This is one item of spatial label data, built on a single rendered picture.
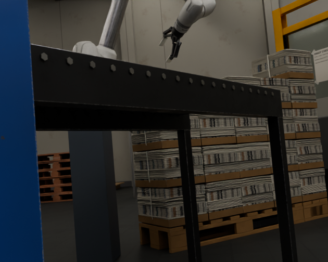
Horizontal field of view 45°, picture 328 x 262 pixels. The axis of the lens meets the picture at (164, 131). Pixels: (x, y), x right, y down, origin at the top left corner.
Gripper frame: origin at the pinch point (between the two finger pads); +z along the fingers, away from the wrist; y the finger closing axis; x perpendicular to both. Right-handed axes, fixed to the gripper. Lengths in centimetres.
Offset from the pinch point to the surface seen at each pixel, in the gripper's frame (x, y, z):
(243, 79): 60, 16, 4
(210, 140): 26, 52, 22
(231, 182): 40, 77, 34
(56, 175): 64, -135, 433
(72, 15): 196, -569, 473
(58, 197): 64, -103, 448
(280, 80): 96, 15, 3
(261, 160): 69, 66, 29
